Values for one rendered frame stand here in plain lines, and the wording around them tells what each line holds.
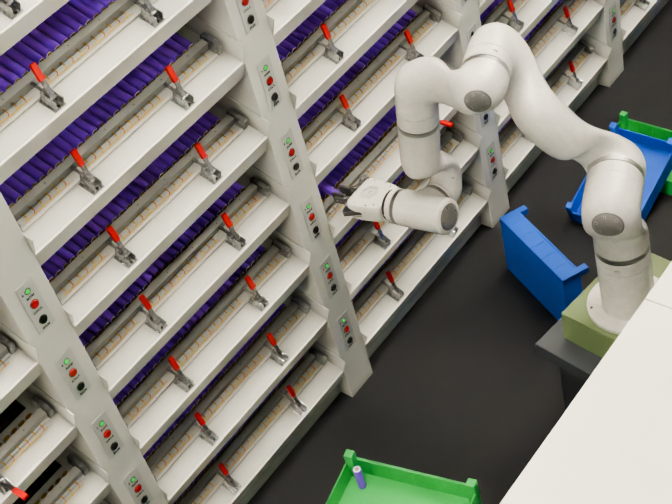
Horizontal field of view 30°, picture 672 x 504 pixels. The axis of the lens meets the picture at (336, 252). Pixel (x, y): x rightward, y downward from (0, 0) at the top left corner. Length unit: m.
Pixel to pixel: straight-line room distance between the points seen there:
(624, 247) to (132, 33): 1.12
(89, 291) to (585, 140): 1.04
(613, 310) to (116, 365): 1.11
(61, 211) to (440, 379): 1.32
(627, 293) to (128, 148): 1.13
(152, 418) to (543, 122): 1.05
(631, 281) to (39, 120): 1.31
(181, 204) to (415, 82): 0.54
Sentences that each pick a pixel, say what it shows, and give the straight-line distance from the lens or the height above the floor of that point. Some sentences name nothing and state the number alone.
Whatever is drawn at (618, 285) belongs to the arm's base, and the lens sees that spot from 2.82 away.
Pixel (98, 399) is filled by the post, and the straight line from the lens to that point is 2.59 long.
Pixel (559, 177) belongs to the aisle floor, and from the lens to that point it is 3.82.
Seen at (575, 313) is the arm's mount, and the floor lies 0.37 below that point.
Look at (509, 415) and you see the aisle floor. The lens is 3.24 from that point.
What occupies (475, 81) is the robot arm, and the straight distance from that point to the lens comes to 2.43.
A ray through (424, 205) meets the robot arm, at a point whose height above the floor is 0.69.
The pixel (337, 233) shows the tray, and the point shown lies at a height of 0.51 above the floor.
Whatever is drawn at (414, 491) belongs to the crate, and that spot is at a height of 0.32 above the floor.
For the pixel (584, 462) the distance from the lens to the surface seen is 1.03.
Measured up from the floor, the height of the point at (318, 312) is 0.33.
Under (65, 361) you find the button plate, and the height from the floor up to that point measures 0.87.
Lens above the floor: 2.57
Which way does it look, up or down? 44 degrees down
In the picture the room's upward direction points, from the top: 17 degrees counter-clockwise
